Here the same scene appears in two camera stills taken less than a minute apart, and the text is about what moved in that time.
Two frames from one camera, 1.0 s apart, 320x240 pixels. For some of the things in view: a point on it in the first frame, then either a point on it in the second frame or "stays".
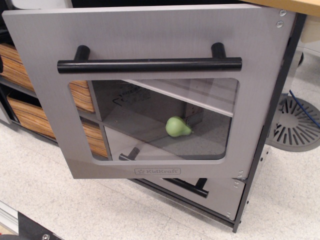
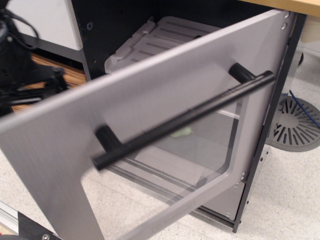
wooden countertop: (310, 7) stays
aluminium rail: (9, 217) stays
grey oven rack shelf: (219, 95) to (161, 36)
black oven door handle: (82, 64) to (110, 142)
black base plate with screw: (29, 230) stays
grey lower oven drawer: (225, 194) stays
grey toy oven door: (155, 125) to (49, 189)
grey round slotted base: (292, 128) stays
